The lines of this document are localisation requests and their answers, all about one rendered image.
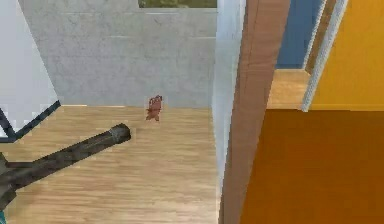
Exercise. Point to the brown wooden room door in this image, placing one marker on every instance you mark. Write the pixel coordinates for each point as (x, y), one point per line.
(253, 100)

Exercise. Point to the black metal frame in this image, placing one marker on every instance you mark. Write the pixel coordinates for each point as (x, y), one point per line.
(36, 120)

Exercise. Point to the pink milkshake glass mug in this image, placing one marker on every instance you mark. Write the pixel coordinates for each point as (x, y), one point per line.
(154, 108)

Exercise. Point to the dark grey chair base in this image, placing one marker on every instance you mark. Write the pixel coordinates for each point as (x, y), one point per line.
(66, 156)

